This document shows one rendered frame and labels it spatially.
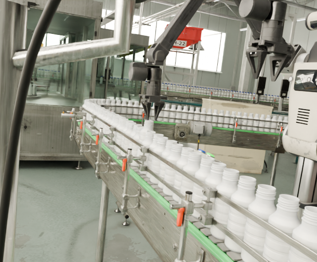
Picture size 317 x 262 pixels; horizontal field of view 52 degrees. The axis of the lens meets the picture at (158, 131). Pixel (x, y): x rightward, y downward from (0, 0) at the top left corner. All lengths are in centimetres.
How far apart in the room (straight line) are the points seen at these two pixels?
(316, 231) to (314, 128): 79
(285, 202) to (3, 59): 54
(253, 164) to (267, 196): 520
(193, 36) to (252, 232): 772
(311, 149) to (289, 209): 75
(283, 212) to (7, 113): 53
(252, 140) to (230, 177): 256
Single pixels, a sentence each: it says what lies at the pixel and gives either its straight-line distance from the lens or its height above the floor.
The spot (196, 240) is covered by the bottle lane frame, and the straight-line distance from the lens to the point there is 86.
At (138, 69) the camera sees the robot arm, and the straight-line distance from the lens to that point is 125.
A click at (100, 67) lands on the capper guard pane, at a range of 667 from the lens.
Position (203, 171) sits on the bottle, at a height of 113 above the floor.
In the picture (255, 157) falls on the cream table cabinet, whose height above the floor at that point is 29.
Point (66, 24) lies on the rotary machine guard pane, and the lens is 469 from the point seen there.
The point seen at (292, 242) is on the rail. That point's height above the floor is 111.
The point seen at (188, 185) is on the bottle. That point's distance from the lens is 94.
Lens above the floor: 135
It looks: 8 degrees down
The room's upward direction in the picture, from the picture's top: 6 degrees clockwise
